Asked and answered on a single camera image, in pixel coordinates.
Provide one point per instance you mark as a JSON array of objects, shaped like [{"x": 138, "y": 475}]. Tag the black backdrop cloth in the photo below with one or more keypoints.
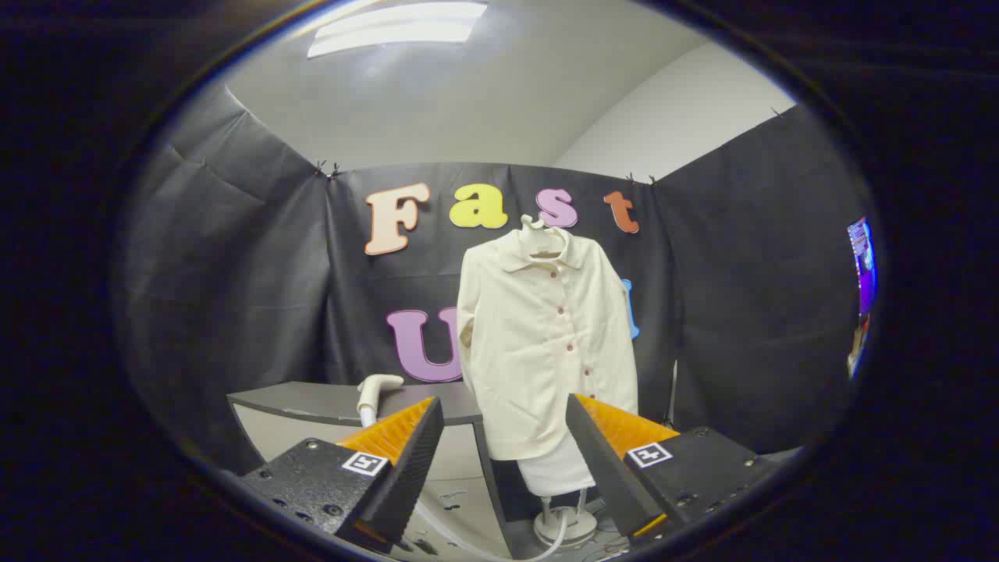
[{"x": 234, "y": 273}]

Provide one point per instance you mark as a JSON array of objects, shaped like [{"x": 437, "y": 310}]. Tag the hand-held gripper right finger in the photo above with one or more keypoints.
[{"x": 605, "y": 460}]

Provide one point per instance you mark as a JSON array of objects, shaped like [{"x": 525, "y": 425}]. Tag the white round stand base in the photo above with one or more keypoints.
[{"x": 563, "y": 527}]

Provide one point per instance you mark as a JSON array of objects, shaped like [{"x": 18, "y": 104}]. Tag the cream button-up shirt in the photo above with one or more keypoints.
[{"x": 538, "y": 351}]

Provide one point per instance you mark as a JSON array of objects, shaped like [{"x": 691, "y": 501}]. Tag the grey table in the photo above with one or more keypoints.
[{"x": 312, "y": 400}]

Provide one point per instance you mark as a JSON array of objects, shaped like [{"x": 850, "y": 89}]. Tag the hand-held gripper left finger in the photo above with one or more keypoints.
[{"x": 406, "y": 468}]

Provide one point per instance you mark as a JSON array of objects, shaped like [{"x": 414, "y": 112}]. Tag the thin metal pole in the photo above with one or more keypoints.
[{"x": 673, "y": 394}]

